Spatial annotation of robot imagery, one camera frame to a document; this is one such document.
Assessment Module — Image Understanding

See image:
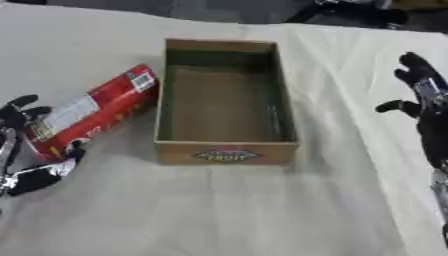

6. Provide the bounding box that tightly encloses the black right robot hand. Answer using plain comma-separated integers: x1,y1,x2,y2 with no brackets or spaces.
374,51,448,172

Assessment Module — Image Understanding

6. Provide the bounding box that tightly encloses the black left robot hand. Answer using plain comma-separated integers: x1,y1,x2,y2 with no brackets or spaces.
0,94,90,198

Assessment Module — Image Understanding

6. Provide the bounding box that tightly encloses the red cylindrical bottle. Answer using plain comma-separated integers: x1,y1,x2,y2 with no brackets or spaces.
22,63,161,162

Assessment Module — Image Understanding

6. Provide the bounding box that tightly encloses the tan cardboard box green inside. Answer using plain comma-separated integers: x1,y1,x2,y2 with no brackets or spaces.
152,37,301,167

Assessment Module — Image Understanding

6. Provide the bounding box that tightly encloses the black chair base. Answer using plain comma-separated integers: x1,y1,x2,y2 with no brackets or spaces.
285,0,410,30

